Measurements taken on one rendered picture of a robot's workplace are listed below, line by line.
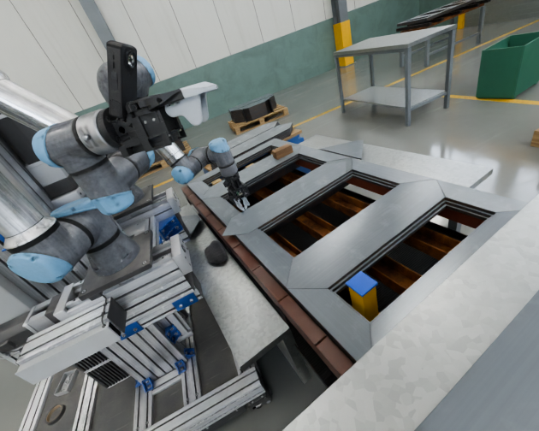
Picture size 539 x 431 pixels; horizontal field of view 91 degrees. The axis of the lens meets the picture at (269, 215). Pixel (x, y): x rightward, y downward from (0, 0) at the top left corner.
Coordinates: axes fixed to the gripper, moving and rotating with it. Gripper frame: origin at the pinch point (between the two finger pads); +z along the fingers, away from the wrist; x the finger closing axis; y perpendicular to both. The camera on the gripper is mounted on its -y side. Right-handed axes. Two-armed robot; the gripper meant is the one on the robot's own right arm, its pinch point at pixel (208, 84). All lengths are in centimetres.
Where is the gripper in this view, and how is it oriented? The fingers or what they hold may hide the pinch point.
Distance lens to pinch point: 49.3
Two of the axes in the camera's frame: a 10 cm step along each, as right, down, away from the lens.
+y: 2.7, 8.6, 4.3
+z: 9.6, -1.9, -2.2
